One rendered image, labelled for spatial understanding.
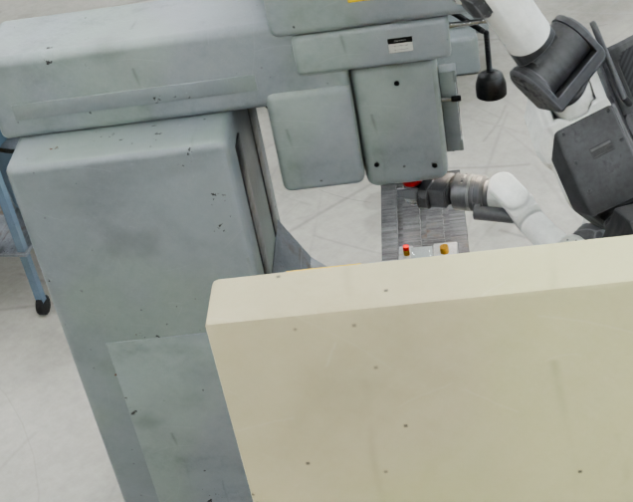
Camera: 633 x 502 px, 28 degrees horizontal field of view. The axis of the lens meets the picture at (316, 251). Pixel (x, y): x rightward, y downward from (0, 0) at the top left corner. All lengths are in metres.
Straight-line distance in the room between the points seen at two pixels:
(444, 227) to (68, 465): 1.64
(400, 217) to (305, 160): 0.72
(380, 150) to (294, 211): 2.45
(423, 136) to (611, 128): 0.52
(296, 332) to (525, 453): 0.22
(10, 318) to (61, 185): 2.35
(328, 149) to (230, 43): 0.33
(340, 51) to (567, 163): 0.55
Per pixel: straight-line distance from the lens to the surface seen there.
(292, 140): 2.79
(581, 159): 2.46
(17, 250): 4.89
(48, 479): 4.34
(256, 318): 0.95
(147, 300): 2.95
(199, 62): 2.73
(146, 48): 2.73
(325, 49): 2.68
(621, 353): 0.98
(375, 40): 2.67
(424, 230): 3.42
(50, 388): 4.69
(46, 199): 2.83
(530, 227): 2.83
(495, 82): 2.93
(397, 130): 2.80
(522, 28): 2.29
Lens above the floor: 2.88
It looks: 35 degrees down
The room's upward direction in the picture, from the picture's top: 11 degrees counter-clockwise
